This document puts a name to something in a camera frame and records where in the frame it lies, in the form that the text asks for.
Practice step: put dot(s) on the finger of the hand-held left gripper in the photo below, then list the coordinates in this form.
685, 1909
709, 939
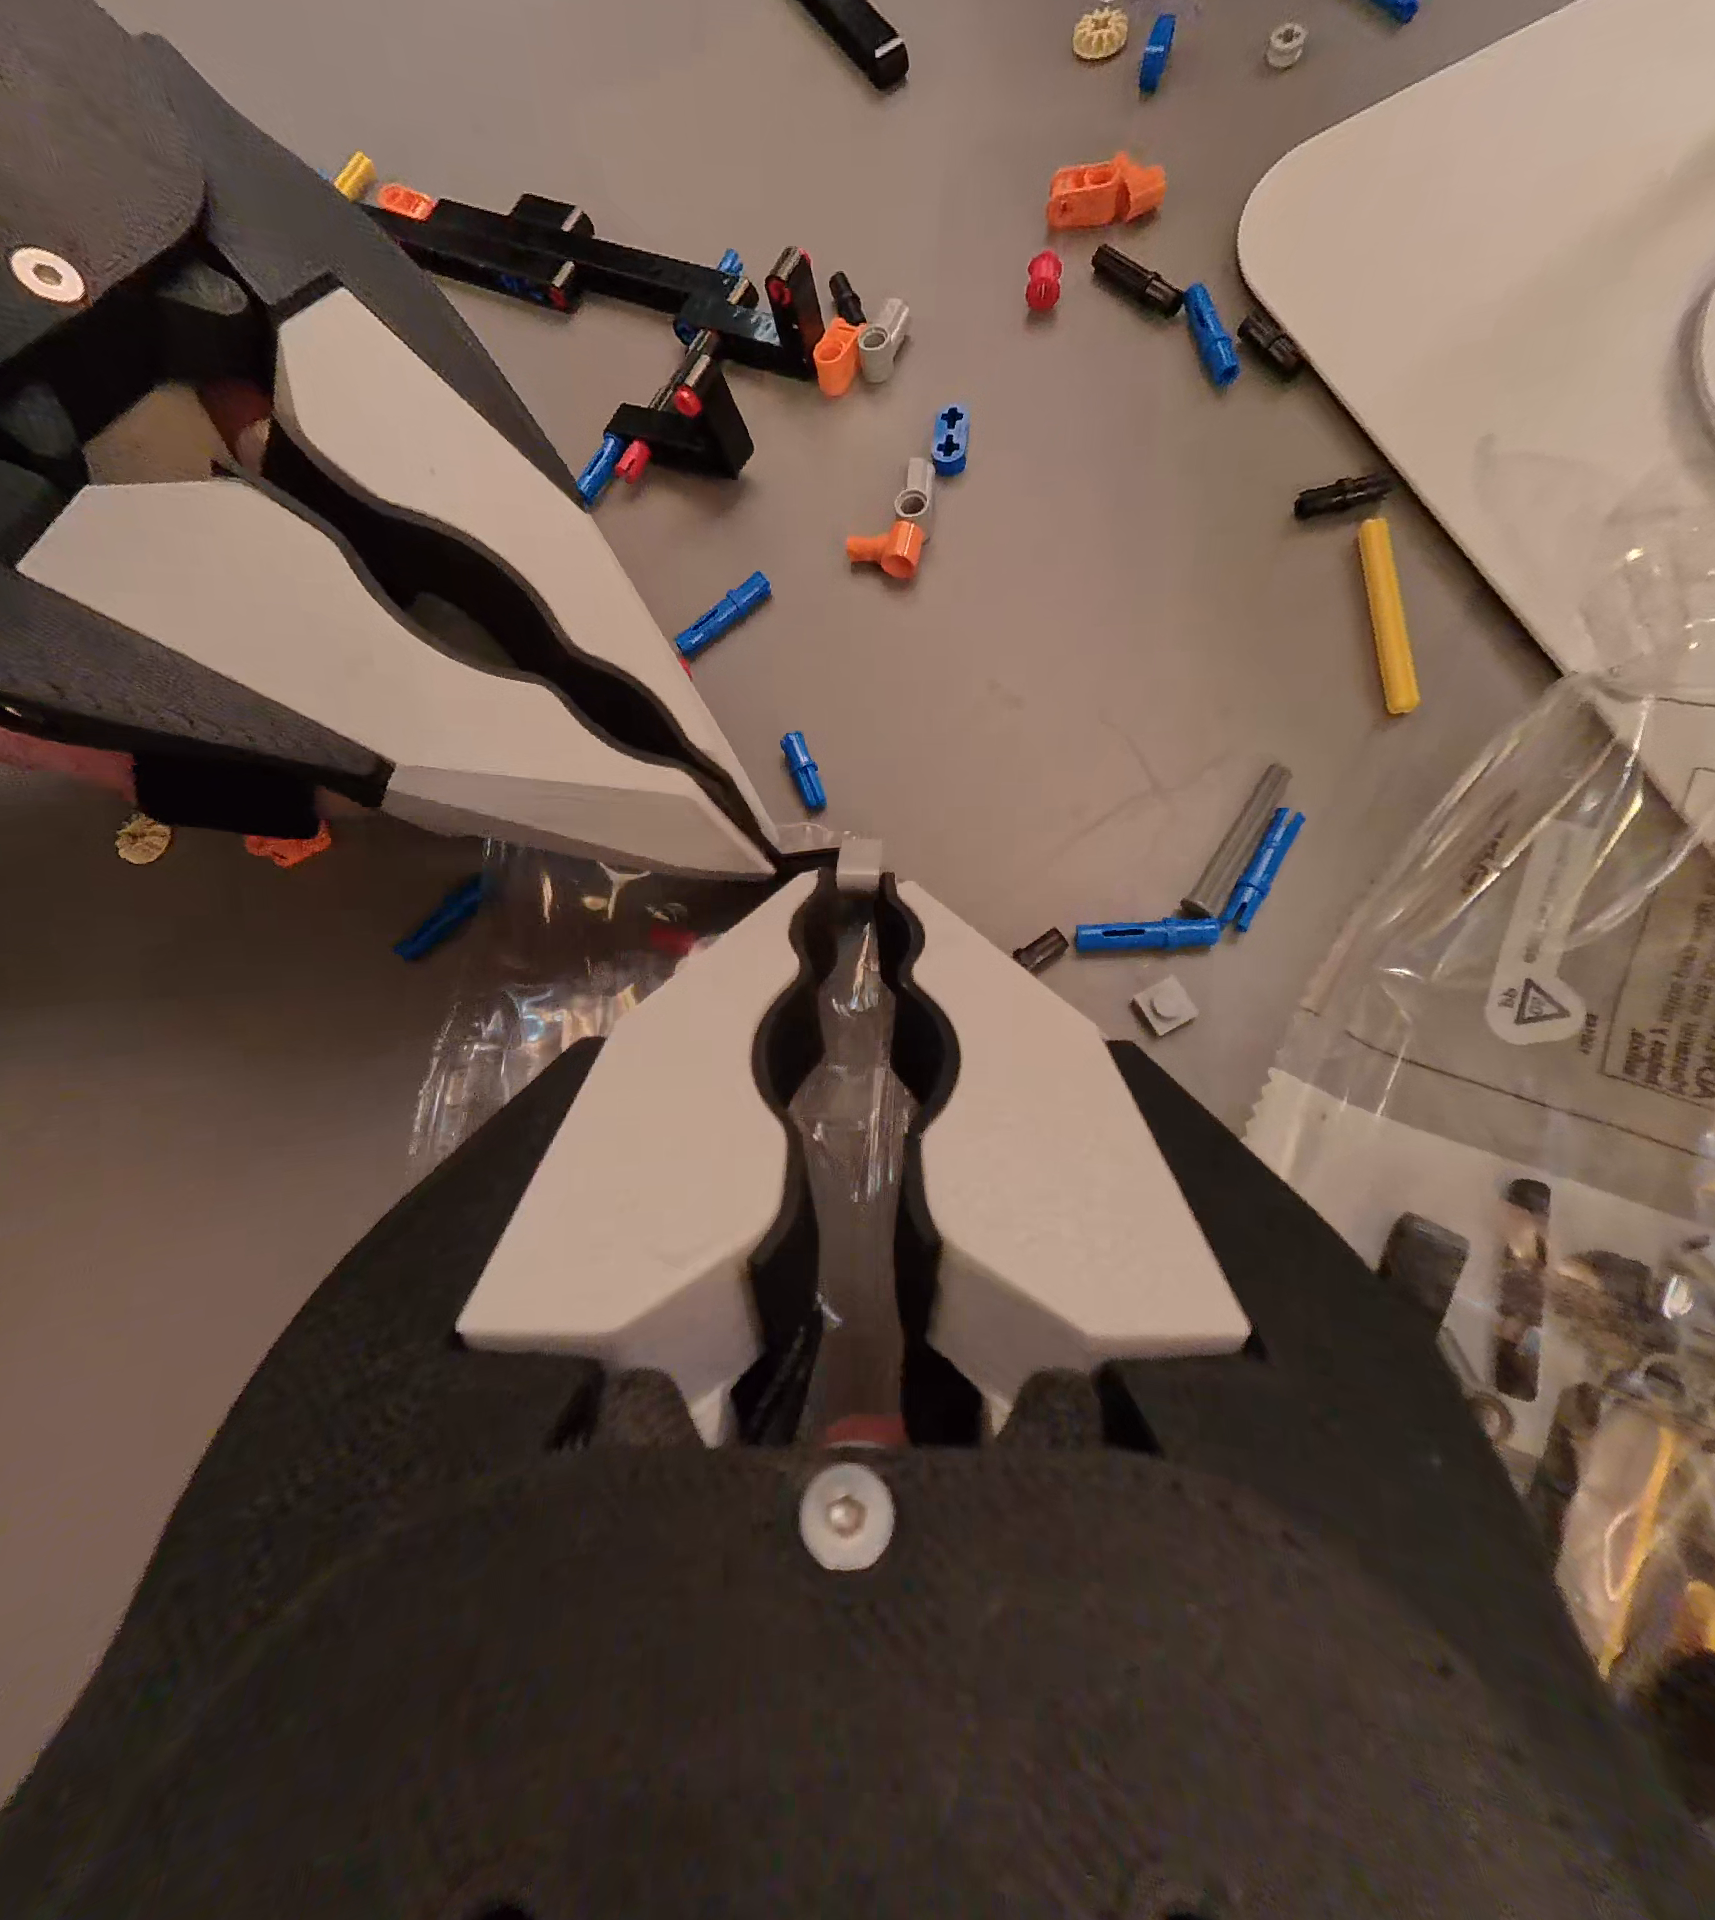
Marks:
273, 614
467, 481

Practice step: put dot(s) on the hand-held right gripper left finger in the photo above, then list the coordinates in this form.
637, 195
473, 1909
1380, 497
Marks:
619, 1201

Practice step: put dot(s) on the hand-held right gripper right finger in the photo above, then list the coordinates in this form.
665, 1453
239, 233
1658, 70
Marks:
1082, 1201

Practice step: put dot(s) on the small clear plastic bag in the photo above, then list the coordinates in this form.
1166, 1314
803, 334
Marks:
859, 1081

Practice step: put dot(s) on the light grey lego plate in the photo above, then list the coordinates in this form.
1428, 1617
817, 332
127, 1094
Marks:
1166, 1008

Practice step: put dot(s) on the tan lego gear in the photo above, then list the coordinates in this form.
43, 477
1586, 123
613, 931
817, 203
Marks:
1100, 32
145, 840

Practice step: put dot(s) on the black lego assembly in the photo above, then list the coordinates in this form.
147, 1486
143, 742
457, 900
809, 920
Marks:
619, 267

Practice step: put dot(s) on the red lego bush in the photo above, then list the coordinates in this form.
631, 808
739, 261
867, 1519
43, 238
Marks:
675, 943

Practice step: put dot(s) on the dark grey lego axle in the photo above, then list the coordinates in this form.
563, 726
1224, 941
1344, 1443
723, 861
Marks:
1238, 840

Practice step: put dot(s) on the grey lego connector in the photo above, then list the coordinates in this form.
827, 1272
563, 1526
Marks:
919, 489

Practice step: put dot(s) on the black lego beam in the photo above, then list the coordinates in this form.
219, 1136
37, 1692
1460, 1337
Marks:
859, 39

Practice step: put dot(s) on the large clear lego parts bag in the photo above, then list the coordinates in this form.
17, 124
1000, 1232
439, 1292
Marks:
1622, 960

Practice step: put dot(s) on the yellow lego axle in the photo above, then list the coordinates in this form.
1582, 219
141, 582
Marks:
1388, 614

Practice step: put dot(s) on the large orange lego connector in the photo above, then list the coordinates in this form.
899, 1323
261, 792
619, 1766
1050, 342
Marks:
1098, 192

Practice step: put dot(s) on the scattered small lego pins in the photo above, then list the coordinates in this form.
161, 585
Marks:
1212, 332

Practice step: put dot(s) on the white stand base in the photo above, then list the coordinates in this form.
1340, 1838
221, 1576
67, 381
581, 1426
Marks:
1472, 301

